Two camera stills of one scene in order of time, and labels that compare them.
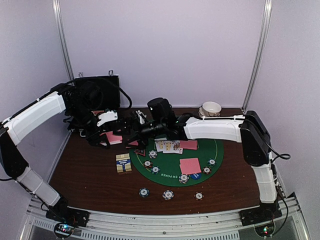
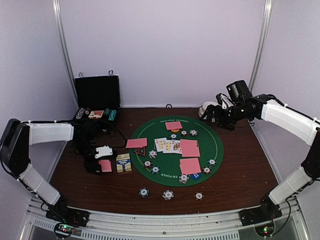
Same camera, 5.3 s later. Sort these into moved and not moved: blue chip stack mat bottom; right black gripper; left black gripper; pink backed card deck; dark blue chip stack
Moved: right black gripper; left black gripper; pink backed card deck
Not moved: dark blue chip stack; blue chip stack mat bottom
